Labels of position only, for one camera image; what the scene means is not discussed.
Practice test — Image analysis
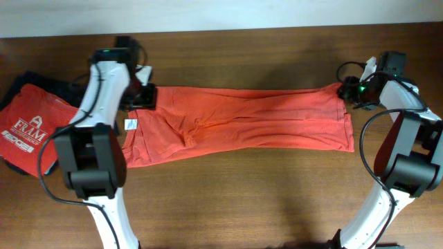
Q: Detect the orange McKinney Boyd soccer t-shirt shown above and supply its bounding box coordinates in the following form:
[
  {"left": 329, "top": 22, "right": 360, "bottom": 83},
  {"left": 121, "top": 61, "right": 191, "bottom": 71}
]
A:
[{"left": 123, "top": 83, "right": 354, "bottom": 168}]

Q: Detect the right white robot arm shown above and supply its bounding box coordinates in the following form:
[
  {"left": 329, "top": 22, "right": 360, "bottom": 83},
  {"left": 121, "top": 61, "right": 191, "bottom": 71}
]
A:
[{"left": 325, "top": 76, "right": 442, "bottom": 248}]

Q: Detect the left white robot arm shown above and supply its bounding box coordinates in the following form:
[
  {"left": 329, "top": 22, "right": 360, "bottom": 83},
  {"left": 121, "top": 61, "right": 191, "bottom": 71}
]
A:
[{"left": 52, "top": 47, "right": 156, "bottom": 248}]

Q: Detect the folded dark navy garment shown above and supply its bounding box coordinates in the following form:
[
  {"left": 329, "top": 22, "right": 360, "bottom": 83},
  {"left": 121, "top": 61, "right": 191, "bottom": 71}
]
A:
[{"left": 1, "top": 71, "right": 85, "bottom": 175}]

